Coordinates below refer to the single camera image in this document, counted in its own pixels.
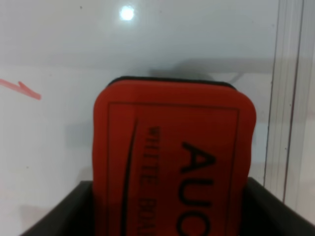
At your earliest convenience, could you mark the red whiteboard eraser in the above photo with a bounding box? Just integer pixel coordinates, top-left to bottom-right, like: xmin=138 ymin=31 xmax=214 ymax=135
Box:
xmin=92 ymin=77 xmax=256 ymax=236

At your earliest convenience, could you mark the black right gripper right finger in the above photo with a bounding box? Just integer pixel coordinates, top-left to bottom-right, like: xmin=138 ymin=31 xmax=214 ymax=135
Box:
xmin=240 ymin=177 xmax=315 ymax=236

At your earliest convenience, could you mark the whiteboard with grey frame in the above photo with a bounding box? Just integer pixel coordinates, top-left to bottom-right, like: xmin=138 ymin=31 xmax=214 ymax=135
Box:
xmin=0 ymin=0 xmax=314 ymax=236

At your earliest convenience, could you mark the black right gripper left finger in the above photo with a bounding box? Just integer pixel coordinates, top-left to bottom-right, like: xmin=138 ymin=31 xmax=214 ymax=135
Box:
xmin=22 ymin=181 xmax=108 ymax=236

